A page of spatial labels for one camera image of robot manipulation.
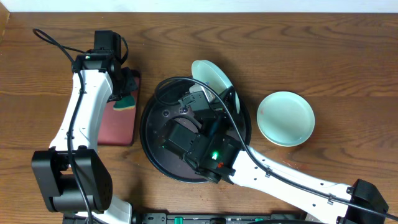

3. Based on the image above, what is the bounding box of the green and yellow sponge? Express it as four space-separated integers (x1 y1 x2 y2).
113 95 136 111

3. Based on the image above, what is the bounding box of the light blue plate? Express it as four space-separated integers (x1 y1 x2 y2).
189 60 240 114
256 91 315 147

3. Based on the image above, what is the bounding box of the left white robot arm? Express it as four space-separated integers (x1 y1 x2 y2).
32 50 137 223

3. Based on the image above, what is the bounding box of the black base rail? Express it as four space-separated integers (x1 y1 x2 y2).
62 212 307 224

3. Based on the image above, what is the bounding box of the rectangular black tray red liner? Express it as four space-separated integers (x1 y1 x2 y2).
98 73 141 146

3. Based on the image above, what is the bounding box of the round black tray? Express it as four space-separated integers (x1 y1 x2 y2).
140 77 252 184

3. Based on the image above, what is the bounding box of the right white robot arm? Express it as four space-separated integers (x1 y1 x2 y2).
184 91 389 223

